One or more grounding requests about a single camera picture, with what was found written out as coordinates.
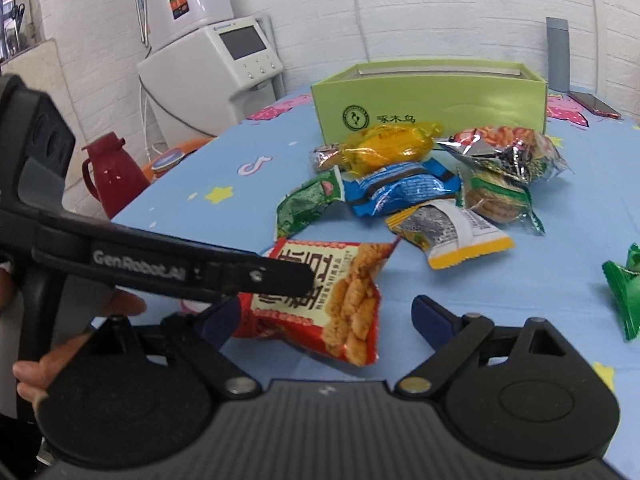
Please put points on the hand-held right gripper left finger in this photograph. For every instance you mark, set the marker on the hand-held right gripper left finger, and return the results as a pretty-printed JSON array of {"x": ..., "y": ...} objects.
[{"x": 215, "y": 322}]

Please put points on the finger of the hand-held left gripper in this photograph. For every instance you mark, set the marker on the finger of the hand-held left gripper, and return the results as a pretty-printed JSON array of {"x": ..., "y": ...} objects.
[{"x": 260, "y": 277}]

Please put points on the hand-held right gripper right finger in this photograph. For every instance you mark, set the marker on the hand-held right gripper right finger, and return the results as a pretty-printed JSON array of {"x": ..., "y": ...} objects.
[{"x": 430, "y": 320}]

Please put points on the red fried snack packet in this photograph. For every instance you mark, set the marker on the red fried snack packet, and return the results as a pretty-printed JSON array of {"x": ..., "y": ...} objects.
[{"x": 345, "y": 300}]

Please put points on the yellow silver snack packet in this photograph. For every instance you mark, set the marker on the yellow silver snack packet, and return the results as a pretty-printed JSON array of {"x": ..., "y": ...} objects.
[{"x": 450, "y": 232}]

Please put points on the blue snack packet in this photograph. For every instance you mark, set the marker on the blue snack packet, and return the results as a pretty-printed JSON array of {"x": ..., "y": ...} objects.
[{"x": 400, "y": 187}]

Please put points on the green cookie packet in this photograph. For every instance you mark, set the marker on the green cookie packet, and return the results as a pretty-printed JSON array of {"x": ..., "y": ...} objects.
[{"x": 495, "y": 200}]

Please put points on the yellow clear snack packet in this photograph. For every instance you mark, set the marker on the yellow clear snack packet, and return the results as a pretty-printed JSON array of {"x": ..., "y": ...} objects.
[{"x": 390, "y": 147}]

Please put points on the silver orange snack packet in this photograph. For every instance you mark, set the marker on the silver orange snack packet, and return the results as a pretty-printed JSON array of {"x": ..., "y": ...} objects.
[{"x": 510, "y": 152}]

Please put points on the bright green snack packet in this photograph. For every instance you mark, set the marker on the bright green snack packet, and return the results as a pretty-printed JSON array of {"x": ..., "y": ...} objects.
[{"x": 625, "y": 285}]

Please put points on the light green cardboard box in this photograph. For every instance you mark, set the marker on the light green cardboard box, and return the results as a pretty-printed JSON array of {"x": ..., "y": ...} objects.
[{"x": 440, "y": 102}]

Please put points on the person's left hand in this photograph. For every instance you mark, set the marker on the person's left hand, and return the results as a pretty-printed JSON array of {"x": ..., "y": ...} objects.
[{"x": 125, "y": 304}]

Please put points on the blue cartoon printed tablecloth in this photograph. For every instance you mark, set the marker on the blue cartoon printed tablecloth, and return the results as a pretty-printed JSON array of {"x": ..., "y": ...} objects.
[{"x": 500, "y": 310}]

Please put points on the red plastic jug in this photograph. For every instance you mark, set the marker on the red plastic jug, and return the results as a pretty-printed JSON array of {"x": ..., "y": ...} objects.
[{"x": 117, "y": 180}]

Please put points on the glass jar with lid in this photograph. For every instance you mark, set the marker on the glass jar with lid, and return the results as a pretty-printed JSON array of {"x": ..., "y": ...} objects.
[{"x": 167, "y": 162}]

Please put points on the orange stool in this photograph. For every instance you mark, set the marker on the orange stool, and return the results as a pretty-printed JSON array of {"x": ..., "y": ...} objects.
[{"x": 195, "y": 147}]

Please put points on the white water dispenser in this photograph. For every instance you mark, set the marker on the white water dispenser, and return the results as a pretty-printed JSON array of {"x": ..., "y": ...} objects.
[{"x": 210, "y": 75}]

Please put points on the red smartphone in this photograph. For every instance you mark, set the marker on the red smartphone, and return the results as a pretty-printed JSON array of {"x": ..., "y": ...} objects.
[{"x": 595, "y": 105}]

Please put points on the grey cylindrical bottle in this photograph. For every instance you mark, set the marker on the grey cylindrical bottle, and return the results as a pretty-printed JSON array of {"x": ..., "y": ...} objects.
[{"x": 557, "y": 55}]

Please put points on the white wall water purifier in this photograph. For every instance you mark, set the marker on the white wall water purifier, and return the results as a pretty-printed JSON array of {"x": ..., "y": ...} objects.
[{"x": 185, "y": 0}]

